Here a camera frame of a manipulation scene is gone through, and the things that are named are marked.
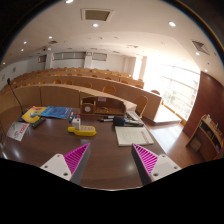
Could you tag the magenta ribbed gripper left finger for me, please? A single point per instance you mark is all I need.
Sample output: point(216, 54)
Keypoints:
point(70, 166)

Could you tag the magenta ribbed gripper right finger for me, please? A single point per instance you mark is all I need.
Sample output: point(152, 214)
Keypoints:
point(152, 167)

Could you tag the white charger plug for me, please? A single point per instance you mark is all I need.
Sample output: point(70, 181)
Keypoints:
point(76, 123)

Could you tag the white paper document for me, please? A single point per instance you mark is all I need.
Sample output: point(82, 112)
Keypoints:
point(126, 136)

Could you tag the blue marker pen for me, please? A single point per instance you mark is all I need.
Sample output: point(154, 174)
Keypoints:
point(71, 116)

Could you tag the black remote control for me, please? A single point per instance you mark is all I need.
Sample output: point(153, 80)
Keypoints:
point(38, 122)

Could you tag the black handheld microphone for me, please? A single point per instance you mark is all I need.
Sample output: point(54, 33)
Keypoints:
point(122, 121)

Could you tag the blue booklet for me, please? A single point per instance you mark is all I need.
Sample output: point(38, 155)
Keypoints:
point(57, 112)

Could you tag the wooden bookshelf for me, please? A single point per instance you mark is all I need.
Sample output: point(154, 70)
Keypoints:
point(207, 140)

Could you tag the wooden desk organizer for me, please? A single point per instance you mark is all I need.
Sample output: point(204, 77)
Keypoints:
point(102, 106)

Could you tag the white red printed card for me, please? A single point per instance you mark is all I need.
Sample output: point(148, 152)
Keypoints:
point(17, 130)

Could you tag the yellow booklet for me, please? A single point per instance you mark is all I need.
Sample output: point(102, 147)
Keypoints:
point(33, 114)

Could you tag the wooden chair behind desk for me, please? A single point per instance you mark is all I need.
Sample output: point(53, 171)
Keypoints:
point(141, 103)

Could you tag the curved wooden front desk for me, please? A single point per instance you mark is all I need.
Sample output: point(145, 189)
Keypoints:
point(48, 95)

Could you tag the black gooseneck microphone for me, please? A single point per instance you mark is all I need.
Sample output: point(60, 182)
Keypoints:
point(23, 111)

